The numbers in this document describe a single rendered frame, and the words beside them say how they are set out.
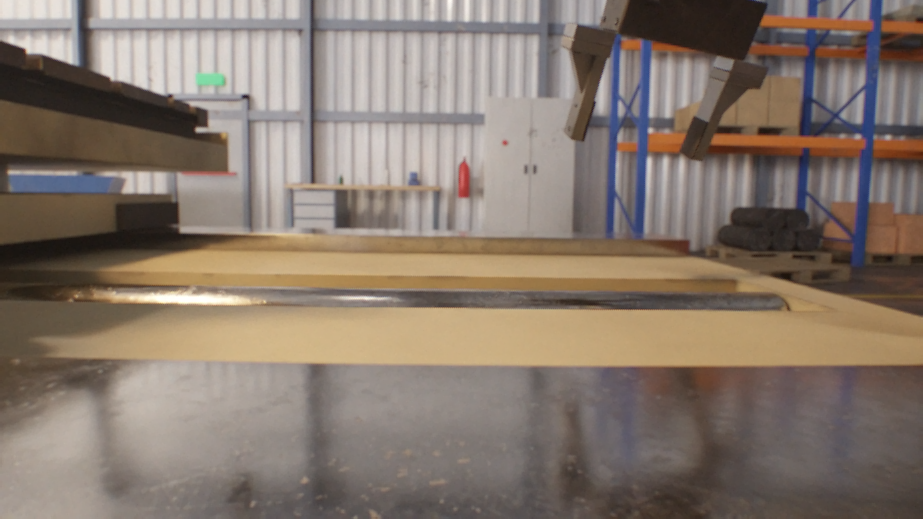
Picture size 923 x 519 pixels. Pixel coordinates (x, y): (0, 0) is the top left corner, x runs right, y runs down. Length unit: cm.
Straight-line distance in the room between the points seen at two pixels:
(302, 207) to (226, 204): 160
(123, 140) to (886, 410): 96
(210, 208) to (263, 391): 747
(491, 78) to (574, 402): 692
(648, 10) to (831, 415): 35
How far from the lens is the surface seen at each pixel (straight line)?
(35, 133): 82
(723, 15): 50
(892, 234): 800
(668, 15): 47
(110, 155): 93
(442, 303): 48
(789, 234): 702
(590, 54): 47
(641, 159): 583
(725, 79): 53
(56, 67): 92
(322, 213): 619
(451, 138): 685
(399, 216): 686
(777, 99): 689
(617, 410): 18
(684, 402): 19
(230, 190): 750
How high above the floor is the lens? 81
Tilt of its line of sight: 5 degrees down
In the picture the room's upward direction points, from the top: 1 degrees clockwise
